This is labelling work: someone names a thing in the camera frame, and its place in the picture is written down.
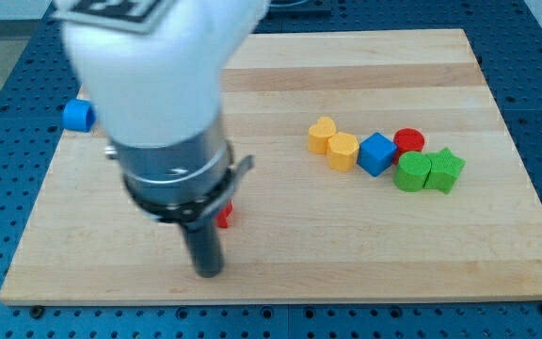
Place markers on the silver flange with black clamp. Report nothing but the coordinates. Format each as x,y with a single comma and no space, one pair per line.
185,182

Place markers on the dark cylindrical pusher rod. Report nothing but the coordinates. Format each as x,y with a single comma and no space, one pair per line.
202,241

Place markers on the red star block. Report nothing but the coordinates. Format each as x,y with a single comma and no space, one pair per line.
222,219

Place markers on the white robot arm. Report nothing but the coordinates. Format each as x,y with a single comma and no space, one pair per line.
152,69

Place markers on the green star block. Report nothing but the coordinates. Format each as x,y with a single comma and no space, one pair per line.
445,170

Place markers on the blue cylinder block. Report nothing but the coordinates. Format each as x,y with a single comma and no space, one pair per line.
78,116

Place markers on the yellow heart block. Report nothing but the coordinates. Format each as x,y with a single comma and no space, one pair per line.
319,134

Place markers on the yellow hexagon block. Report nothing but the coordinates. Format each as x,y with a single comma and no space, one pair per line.
342,151

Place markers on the fiducial marker tag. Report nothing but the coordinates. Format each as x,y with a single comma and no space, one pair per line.
136,16

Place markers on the wooden board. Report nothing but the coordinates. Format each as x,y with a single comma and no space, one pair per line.
301,232

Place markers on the blue cube block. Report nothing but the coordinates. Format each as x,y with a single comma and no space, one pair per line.
376,153

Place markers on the green cylinder block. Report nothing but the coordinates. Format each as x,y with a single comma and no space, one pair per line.
412,171

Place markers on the red cylinder block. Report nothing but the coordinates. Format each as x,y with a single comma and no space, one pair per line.
407,140

